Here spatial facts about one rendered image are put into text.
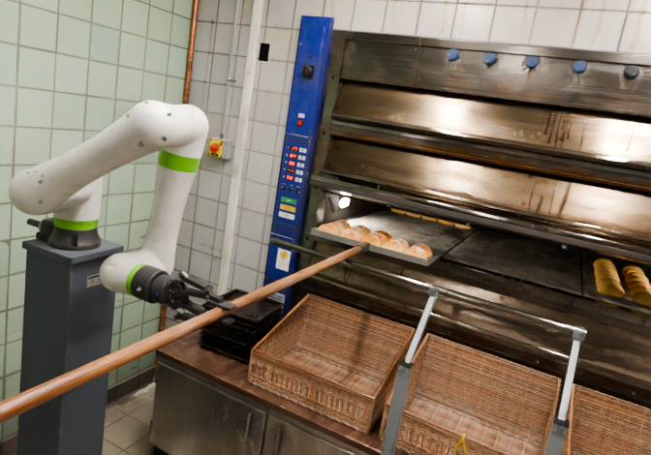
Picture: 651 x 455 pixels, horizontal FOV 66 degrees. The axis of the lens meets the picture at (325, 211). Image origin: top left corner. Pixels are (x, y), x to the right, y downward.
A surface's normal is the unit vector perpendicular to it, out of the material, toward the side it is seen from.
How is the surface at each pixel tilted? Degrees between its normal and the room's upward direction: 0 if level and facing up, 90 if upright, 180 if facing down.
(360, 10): 90
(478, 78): 90
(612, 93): 90
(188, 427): 90
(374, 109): 70
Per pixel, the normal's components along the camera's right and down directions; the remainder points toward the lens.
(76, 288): 0.91, 0.22
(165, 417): -0.44, 0.10
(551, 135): -0.37, -0.24
